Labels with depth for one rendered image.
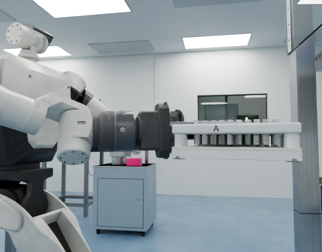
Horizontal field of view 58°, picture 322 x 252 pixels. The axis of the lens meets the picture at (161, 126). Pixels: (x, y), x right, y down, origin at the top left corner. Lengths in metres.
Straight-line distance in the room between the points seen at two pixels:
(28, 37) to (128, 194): 2.55
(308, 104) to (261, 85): 5.06
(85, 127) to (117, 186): 2.75
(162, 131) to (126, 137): 0.08
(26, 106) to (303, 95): 0.78
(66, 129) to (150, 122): 0.17
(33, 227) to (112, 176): 2.51
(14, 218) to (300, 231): 0.82
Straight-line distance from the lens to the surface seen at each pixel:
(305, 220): 1.01
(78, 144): 0.58
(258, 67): 6.12
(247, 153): 0.58
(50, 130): 0.94
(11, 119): 0.57
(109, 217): 3.43
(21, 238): 0.91
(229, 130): 0.58
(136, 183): 3.27
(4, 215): 0.93
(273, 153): 0.57
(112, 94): 6.31
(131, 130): 0.59
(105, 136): 0.59
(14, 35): 0.99
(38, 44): 1.03
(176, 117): 0.77
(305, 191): 1.00
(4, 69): 0.88
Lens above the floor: 1.00
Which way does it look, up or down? 4 degrees up
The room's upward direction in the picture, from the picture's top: straight up
